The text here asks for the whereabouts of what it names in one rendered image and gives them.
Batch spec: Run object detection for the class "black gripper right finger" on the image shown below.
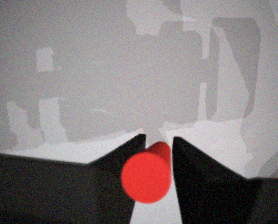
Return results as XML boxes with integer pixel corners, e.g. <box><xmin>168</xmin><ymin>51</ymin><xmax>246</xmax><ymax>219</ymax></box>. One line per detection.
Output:
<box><xmin>172</xmin><ymin>136</ymin><xmax>278</xmax><ymax>224</ymax></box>

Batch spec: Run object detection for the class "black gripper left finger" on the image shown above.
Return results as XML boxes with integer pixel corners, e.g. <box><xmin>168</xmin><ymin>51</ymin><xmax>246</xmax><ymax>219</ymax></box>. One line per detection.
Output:
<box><xmin>0</xmin><ymin>134</ymin><xmax>146</xmax><ymax>224</ymax></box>

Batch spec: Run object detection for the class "red peg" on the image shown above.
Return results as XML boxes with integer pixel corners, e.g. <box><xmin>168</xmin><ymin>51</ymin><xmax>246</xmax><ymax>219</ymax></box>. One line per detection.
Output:
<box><xmin>122</xmin><ymin>141</ymin><xmax>172</xmax><ymax>204</ymax></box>

